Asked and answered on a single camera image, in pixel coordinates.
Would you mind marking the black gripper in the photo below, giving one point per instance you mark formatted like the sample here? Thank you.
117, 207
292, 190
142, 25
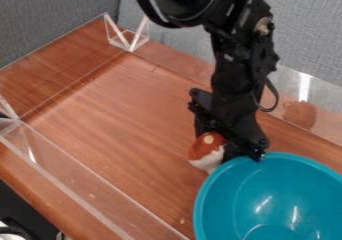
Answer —
227, 111

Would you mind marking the black and white corner object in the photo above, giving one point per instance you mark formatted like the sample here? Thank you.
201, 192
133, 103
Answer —
21, 220

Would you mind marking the blue plastic bowl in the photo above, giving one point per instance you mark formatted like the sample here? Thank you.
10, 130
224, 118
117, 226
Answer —
281, 198

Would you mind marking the red and white toy mushroom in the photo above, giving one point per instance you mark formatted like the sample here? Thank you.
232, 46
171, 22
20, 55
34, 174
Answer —
205, 151

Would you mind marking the clear acrylic front barrier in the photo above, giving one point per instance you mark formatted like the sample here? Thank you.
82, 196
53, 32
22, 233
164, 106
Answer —
86, 207

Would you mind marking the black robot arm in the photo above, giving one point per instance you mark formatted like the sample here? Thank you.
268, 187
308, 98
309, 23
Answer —
240, 29

